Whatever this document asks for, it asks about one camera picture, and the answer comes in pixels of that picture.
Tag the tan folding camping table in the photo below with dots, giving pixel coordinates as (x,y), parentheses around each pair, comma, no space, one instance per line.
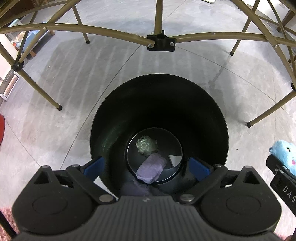
(256,28)

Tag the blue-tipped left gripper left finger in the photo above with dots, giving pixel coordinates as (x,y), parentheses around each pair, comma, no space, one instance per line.
(84,176)

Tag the crumpled clear plastic wrap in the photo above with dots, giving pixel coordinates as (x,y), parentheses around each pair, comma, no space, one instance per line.
(146,145)

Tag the black round trash bin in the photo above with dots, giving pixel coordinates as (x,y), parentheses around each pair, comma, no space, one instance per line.
(181,117)

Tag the purple sponge block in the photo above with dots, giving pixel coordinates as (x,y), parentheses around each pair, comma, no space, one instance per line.
(150,170)

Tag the red plastic bucket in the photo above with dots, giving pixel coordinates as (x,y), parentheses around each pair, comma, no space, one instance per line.
(2,128)

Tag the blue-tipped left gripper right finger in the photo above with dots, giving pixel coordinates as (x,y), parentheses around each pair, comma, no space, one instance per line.
(208,177)

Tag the pink shaggy rug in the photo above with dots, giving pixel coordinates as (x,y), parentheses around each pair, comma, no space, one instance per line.
(6,211)

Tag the light blue plush toy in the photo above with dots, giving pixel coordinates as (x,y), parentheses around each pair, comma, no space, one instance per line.
(285,152)

